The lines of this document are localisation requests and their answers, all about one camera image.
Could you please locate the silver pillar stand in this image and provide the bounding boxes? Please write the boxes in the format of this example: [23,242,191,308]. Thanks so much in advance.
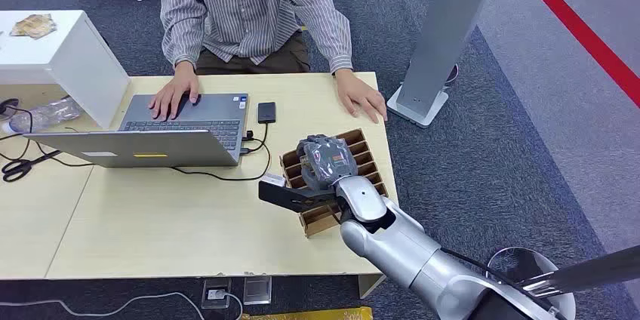
[386,0,503,129]

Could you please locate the white power cable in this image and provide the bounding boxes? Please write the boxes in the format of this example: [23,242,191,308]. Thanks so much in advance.
[0,291,245,320]

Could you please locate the round silver base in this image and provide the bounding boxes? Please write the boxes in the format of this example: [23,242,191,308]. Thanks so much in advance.
[485,246,577,320]

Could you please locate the white cabinet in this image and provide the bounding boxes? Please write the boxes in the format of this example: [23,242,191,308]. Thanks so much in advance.
[0,9,132,131]

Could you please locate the wooden slotted card rack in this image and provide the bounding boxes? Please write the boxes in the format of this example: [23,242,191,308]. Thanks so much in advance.
[279,128,390,238]

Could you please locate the yellow package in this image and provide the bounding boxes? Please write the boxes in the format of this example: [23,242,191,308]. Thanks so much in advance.
[242,306,374,320]

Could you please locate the red floor tape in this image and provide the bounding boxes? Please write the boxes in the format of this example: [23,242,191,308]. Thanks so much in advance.
[506,0,640,109]

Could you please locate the clear plastic bottle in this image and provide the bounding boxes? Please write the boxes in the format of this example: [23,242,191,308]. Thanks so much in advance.
[1,97,84,134]

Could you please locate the thin black cable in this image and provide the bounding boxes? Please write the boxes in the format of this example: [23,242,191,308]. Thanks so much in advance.
[0,99,96,168]

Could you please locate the floor power socket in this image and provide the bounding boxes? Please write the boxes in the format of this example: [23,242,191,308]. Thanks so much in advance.
[201,278,233,310]

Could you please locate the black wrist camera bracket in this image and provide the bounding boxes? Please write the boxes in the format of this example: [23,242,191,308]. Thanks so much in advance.
[257,180,346,214]

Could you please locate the person's left hand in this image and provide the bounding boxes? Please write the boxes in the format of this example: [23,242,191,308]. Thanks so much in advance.
[334,68,389,125]

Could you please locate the person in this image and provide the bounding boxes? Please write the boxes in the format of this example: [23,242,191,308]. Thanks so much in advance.
[147,0,389,125]

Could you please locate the crumpled brown paper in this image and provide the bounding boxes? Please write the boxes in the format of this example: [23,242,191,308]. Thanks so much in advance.
[9,13,57,40]

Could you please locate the silver floor plate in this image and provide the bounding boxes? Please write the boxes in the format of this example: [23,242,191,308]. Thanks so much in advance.
[242,275,273,306]

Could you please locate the grey laptop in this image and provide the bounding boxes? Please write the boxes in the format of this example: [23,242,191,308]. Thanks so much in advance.
[22,92,250,169]

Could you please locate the black scissors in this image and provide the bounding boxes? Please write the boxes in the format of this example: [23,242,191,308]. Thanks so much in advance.
[1,149,63,183]

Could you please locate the black drive cable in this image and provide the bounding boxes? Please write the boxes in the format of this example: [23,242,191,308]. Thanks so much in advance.
[170,122,272,182]

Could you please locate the black external drive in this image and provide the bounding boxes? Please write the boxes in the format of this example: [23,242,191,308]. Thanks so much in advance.
[257,101,277,125]

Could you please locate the dark metal bar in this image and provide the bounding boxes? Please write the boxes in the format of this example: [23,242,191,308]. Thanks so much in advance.
[517,245,640,300]

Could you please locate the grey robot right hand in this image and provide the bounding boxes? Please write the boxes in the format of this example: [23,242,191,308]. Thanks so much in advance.
[296,134,359,192]

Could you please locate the person's right hand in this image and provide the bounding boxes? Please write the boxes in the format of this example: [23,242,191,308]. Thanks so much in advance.
[147,61,202,123]

